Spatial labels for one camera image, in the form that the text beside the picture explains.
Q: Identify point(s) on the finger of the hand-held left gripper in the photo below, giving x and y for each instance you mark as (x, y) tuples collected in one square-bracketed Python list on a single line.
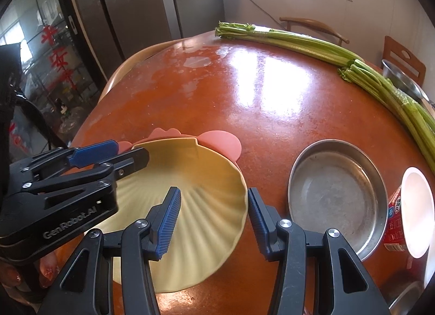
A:
[(95, 152), (129, 163)]

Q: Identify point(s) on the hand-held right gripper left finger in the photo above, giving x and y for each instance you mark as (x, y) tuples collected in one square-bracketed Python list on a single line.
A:
[(168, 220)]

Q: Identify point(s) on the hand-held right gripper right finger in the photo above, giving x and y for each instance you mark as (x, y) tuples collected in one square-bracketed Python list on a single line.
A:
[(260, 223)]

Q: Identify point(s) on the yellow shell-shaped plate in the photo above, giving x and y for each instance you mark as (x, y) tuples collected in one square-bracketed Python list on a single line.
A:
[(210, 179)]

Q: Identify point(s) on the round metal pan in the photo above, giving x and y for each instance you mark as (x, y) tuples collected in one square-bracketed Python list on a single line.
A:
[(333, 199)]

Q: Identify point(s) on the pink plate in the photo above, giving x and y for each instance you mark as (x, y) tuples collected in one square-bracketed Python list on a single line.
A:
[(221, 141)]

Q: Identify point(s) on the red instant noodle bowl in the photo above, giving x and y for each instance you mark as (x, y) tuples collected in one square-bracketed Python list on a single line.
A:
[(416, 206)]

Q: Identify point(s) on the grey metal bowl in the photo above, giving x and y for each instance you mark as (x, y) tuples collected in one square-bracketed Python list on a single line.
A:
[(406, 298)]

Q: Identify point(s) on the person's left hand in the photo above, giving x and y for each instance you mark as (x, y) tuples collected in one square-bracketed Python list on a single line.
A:
[(44, 270)]

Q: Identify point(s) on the light wooden chair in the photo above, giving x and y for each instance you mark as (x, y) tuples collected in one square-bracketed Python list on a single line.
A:
[(142, 53)]

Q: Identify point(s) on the glass door with red decals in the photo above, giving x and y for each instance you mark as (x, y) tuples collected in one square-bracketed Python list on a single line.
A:
[(44, 46)]

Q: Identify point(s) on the grey refrigerator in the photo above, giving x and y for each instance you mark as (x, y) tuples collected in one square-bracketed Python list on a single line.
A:
[(136, 2)]

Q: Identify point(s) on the wrapped celery bunch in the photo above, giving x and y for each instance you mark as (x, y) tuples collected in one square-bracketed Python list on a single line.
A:
[(384, 90)]

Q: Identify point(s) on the long celery bunch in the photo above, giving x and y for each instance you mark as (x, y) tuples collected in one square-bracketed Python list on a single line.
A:
[(289, 41)]

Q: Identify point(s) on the small steel bowl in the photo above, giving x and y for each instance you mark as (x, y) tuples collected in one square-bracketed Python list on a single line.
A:
[(404, 79)]

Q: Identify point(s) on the wooden chair with curved back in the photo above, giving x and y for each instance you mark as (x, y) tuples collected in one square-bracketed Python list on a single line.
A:
[(317, 22)]

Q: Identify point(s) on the wooden chair with cutout back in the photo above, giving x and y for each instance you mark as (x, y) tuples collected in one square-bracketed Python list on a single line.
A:
[(394, 53)]

